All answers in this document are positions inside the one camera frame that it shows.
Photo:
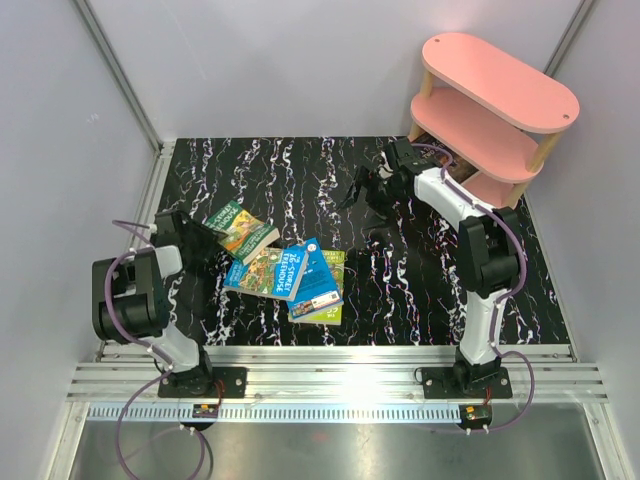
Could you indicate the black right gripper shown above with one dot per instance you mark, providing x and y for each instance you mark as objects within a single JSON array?
[{"x": 361, "y": 175}]

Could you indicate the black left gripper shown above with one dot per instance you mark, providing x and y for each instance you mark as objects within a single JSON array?
[{"x": 210, "y": 239}]

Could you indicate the green 104-Storey Treehouse book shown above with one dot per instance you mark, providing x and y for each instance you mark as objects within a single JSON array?
[{"x": 245, "y": 235}]

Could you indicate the Tale of Two Cities book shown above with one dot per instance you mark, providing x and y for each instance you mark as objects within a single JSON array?
[{"x": 457, "y": 167}]

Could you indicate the pink three-tier shelf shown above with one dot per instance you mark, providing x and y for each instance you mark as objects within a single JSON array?
[{"x": 498, "y": 113}]

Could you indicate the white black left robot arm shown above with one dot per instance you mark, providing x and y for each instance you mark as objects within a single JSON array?
[{"x": 130, "y": 304}]

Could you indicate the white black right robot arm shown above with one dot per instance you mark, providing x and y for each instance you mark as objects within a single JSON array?
[{"x": 490, "y": 260}]

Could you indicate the black marble pattern mat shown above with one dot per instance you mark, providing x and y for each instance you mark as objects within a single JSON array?
[{"x": 294, "y": 183}]

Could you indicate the blue 26-Storey Treehouse book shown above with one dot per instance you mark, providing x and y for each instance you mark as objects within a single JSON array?
[{"x": 274, "y": 273}]

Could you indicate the lime green book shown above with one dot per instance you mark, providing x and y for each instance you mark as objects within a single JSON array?
[{"x": 332, "y": 316}]

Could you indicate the blue back-cover book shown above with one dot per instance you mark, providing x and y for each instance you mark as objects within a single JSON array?
[{"x": 315, "y": 292}]

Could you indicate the left corner aluminium post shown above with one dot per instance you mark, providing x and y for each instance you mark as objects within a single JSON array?
[{"x": 98, "y": 35}]

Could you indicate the corner aluminium post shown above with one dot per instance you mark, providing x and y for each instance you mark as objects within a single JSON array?
[
  {"x": 98, "y": 35},
  {"x": 576, "y": 24}
]

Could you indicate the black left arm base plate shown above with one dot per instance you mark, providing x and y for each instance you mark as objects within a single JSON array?
[{"x": 225, "y": 382}]

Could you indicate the white slotted cable duct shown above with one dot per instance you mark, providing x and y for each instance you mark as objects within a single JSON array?
[{"x": 438, "y": 413}]

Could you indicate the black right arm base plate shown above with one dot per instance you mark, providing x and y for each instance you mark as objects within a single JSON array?
[{"x": 441, "y": 383}]

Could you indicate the aluminium rail frame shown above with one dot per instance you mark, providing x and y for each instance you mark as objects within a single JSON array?
[{"x": 340, "y": 370}]

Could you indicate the right corner aluminium post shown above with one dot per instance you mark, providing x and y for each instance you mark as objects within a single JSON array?
[{"x": 576, "y": 24}]

